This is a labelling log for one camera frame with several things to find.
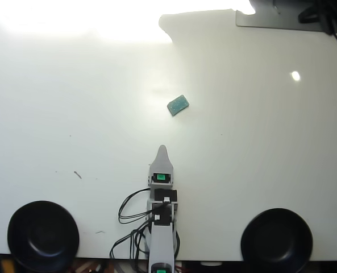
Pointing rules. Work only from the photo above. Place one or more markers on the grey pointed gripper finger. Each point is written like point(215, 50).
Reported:
point(162, 157)

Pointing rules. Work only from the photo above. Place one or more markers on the grey gripper body green label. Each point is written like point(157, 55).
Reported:
point(168, 179)

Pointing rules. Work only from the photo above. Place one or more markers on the blue speckled cube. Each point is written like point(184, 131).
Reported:
point(179, 104)

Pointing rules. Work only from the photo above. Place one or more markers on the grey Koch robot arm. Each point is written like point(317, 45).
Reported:
point(162, 241)

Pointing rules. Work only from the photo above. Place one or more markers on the black bowl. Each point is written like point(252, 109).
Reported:
point(276, 241)
point(43, 239)

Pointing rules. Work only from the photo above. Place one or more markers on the grey monitor stand plate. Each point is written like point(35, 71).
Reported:
point(270, 21)

